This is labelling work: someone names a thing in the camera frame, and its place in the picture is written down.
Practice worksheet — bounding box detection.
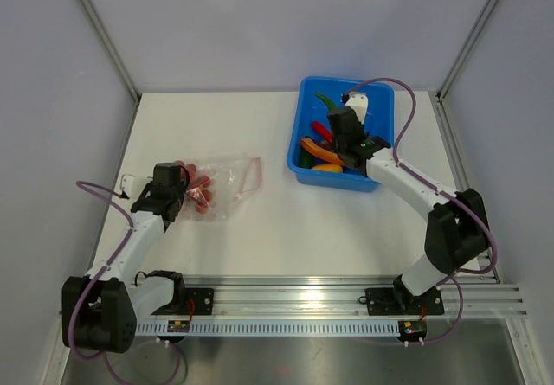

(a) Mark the clear zip top bag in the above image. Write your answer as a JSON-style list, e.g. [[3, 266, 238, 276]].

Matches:
[[178, 154, 262, 222]]

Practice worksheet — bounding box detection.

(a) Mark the orange toy fruit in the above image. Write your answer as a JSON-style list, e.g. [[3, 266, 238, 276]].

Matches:
[[311, 163, 344, 173]]

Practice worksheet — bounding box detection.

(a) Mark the orange toy croissant bread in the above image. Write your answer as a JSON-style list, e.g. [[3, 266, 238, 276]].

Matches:
[[300, 137, 345, 166]]

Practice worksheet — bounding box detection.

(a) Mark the red toy chili pepper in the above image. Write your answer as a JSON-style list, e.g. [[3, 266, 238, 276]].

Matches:
[[311, 121, 333, 143]]

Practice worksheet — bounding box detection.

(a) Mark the green toy chili pepper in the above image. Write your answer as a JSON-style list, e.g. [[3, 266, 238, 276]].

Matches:
[[314, 92, 338, 111]]

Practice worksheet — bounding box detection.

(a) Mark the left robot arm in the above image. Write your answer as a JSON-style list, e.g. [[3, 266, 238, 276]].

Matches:
[[61, 162, 190, 360]]

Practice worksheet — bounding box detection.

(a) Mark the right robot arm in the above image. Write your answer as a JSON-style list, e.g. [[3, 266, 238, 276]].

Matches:
[[327, 106, 494, 312]]

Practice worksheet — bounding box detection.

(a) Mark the red toy grape bunch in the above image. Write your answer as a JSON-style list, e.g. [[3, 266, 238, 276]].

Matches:
[[176, 160, 215, 215]]

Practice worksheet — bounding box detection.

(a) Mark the blue plastic bin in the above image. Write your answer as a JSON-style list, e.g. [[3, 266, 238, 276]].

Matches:
[[287, 76, 395, 193]]

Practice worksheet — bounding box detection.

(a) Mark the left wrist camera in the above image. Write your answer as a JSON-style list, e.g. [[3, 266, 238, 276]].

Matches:
[[119, 174, 151, 199]]

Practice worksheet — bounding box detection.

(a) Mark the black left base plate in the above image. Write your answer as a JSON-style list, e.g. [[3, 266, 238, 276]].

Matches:
[[184, 287, 215, 317]]

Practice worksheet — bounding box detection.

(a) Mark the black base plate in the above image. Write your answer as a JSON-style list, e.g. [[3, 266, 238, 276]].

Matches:
[[184, 287, 215, 317], [362, 287, 445, 316]]

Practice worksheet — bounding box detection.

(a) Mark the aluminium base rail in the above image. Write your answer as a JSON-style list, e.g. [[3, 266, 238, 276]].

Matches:
[[184, 276, 528, 319]]

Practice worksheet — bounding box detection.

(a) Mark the aluminium frame post left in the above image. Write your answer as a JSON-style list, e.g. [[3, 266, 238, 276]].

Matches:
[[62, 0, 140, 100]]

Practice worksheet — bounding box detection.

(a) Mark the aluminium frame post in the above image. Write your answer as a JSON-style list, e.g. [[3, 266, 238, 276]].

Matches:
[[436, 0, 501, 103], [62, 0, 140, 100]]

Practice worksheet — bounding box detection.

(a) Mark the white slotted cable duct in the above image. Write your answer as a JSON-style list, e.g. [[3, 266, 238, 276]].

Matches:
[[136, 319, 399, 337]]

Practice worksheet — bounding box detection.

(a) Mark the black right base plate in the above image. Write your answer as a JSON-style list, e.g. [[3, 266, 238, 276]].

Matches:
[[362, 287, 445, 316]]

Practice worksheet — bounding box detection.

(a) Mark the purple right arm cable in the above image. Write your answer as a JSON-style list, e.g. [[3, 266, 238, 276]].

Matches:
[[344, 76, 499, 347]]

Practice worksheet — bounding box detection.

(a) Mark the aluminium frame post right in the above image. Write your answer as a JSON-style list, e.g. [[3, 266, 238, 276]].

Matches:
[[436, 0, 501, 103]]

